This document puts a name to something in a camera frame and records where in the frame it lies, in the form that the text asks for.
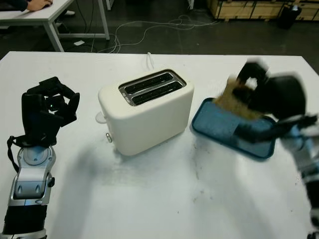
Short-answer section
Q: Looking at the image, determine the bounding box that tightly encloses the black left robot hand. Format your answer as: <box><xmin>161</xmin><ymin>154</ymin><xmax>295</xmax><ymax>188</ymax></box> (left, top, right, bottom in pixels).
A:
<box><xmin>21</xmin><ymin>76</ymin><xmax>81</xmax><ymax>137</ymax></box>

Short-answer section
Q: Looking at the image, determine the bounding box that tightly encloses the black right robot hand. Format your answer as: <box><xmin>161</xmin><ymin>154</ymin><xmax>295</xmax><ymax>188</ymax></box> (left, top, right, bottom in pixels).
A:
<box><xmin>231</xmin><ymin>59</ymin><xmax>308</xmax><ymax>120</ymax></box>

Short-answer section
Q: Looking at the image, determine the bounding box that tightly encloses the bare person's hand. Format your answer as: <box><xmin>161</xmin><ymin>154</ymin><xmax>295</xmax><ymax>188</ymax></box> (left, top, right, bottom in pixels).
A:
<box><xmin>26</xmin><ymin>0</ymin><xmax>53</xmax><ymax>12</ymax></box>

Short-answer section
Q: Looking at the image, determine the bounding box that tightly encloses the slice of toasted bread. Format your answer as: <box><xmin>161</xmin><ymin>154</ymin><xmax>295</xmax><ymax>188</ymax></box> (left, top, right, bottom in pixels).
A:
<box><xmin>214</xmin><ymin>77</ymin><xmax>265</xmax><ymax>121</ymax></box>

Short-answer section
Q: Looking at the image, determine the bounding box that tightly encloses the cream two-slot toaster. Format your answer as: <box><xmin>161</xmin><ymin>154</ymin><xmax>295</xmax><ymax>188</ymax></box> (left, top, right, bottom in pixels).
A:
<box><xmin>95</xmin><ymin>69</ymin><xmax>195</xmax><ymax>157</ymax></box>

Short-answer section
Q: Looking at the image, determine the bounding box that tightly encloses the blue plastic tray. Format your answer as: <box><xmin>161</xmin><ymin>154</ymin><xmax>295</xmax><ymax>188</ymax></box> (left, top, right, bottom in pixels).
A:
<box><xmin>191</xmin><ymin>97</ymin><xmax>277</xmax><ymax>161</ymax></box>

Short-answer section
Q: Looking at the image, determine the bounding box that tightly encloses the white office desk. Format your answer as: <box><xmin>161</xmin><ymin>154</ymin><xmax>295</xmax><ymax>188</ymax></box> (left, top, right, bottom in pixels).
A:
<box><xmin>0</xmin><ymin>0</ymin><xmax>110</xmax><ymax>52</ymax></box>

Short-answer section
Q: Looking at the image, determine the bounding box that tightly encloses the dark person's sleeve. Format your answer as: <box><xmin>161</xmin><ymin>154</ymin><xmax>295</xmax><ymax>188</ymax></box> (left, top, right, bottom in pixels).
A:
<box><xmin>0</xmin><ymin>0</ymin><xmax>29</xmax><ymax>12</ymax></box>

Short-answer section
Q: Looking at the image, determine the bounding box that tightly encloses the black waste bin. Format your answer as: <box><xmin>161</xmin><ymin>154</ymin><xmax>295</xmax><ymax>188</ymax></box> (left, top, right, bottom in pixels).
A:
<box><xmin>277</xmin><ymin>4</ymin><xmax>303</xmax><ymax>30</ymax></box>

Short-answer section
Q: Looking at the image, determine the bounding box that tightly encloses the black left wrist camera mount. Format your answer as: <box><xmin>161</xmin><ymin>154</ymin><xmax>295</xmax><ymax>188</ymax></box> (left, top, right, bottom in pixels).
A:
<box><xmin>13</xmin><ymin>109</ymin><xmax>77</xmax><ymax>147</ymax></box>

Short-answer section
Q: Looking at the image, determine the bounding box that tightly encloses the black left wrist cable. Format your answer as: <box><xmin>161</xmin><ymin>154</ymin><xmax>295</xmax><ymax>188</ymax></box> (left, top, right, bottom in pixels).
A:
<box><xmin>6</xmin><ymin>135</ymin><xmax>25</xmax><ymax>174</ymax></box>

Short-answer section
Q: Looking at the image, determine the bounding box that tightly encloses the white floor cable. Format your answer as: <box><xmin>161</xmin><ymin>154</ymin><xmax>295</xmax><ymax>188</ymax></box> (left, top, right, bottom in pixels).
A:
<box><xmin>98</xmin><ymin>14</ymin><xmax>220</xmax><ymax>53</ymax></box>

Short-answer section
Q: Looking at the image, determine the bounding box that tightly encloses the white toaster power cord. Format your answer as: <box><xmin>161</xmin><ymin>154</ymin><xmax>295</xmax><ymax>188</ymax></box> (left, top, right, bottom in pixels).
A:
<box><xmin>146</xmin><ymin>52</ymin><xmax>156</xmax><ymax>71</ymax></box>

